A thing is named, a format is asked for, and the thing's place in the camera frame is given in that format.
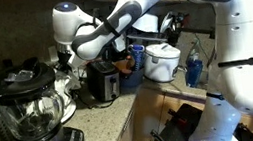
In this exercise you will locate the black metal bar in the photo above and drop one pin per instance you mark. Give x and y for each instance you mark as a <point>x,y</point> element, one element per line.
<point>198,30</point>

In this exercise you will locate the white cloth towel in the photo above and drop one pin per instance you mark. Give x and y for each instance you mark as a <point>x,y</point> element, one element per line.
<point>64,83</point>

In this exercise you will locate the blue soap bottle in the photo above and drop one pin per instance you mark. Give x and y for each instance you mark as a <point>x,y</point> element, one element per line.
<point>194,70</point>

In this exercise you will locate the white round plate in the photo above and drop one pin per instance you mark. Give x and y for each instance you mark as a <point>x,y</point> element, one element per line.
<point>70,109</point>

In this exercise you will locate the white rice cooker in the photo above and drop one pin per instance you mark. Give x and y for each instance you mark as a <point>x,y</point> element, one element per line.
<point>161,65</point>

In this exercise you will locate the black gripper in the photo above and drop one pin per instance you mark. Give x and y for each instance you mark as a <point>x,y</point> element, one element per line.
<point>65,58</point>

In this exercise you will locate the white wall outlet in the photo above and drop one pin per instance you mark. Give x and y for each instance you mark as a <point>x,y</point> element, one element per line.
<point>52,54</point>

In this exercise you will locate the black toaster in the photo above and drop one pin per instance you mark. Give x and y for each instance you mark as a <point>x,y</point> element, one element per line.
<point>102,80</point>

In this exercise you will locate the black robot stand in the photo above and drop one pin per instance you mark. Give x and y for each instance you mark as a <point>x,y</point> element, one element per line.
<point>176,133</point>

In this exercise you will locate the wooden lower cabinet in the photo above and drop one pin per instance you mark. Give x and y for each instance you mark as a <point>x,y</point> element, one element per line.
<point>146,111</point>

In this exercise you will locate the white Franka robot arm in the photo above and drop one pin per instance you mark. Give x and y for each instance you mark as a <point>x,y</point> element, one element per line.
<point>241,46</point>

